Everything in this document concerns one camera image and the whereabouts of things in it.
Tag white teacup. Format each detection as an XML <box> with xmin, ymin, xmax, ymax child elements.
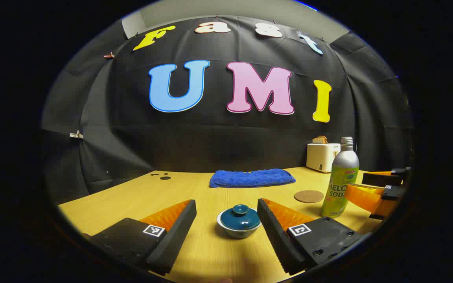
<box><xmin>216</xmin><ymin>210</ymin><xmax>262</xmax><ymax>239</ymax></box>

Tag white toaster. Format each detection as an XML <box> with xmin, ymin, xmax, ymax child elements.
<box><xmin>306</xmin><ymin>143</ymin><xmax>341</xmax><ymax>173</ymax></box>

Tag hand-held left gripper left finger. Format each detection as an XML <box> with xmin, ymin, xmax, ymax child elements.
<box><xmin>81</xmin><ymin>199</ymin><xmax>197</xmax><ymax>276</ymax></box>

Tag round brown cork coaster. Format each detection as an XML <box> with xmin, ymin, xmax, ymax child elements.
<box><xmin>294</xmin><ymin>190</ymin><xmax>324</xmax><ymax>204</ymax></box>

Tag silver water bottle green label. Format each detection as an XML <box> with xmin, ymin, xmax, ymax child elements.
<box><xmin>320</xmin><ymin>136</ymin><xmax>360</xmax><ymax>219</ymax></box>

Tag dark teal teacup lid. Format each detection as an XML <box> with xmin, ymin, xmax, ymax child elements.
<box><xmin>221</xmin><ymin>204</ymin><xmax>261</xmax><ymax>231</ymax></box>

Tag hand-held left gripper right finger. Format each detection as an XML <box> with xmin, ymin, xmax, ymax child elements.
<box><xmin>257</xmin><ymin>198</ymin><xmax>368</xmax><ymax>276</ymax></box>

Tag black backdrop cloth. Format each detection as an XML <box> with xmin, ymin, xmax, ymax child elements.
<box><xmin>40</xmin><ymin>15</ymin><xmax>414</xmax><ymax>205</ymax></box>

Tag blue towel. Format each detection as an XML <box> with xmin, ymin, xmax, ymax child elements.
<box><xmin>209</xmin><ymin>169</ymin><xmax>296</xmax><ymax>188</ymax></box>

